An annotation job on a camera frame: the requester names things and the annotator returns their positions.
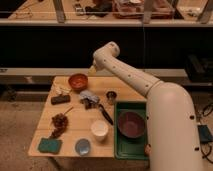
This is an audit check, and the black handled utensil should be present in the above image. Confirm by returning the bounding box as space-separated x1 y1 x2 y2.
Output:
98 104 113 125

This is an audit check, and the grey toy with dark base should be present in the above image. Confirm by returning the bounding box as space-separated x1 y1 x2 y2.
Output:
79 90 100 109

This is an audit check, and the orange apple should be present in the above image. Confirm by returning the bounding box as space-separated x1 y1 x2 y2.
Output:
144 144 151 156

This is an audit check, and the bunch of dark grapes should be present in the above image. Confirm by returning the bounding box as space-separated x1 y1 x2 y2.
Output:
50 108 72 139

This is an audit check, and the green plastic tray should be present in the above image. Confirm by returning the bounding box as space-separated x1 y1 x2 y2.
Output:
114 101 148 160

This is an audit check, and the black box on right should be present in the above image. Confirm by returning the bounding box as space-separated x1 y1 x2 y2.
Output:
185 55 213 82

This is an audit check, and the black cable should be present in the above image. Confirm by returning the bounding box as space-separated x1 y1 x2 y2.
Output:
200 101 213 118

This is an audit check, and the white paper cup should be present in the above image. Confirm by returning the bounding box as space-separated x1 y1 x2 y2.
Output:
91 120 109 142

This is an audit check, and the red-orange bowl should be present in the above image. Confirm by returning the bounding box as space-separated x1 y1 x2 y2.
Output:
68 73 88 91

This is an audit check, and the dark maroon bowl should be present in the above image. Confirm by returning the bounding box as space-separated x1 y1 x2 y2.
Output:
117 111 146 138

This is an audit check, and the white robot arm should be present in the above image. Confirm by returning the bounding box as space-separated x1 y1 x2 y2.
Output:
91 41 204 171

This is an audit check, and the small blue bowl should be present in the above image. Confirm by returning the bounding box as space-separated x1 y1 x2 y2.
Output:
75 138 91 156

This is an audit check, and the yellow banana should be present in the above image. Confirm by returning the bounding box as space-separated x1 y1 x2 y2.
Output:
55 85 71 95

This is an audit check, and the clutter box on shelf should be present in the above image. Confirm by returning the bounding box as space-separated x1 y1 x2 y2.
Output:
112 0 174 19

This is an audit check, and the black rectangular block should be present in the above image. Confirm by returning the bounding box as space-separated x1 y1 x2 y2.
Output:
51 95 70 105

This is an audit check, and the teal sponge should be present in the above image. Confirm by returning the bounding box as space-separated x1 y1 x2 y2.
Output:
38 138 62 154

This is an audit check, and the small metal cup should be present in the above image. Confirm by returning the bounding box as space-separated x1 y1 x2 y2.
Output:
106 91 117 105

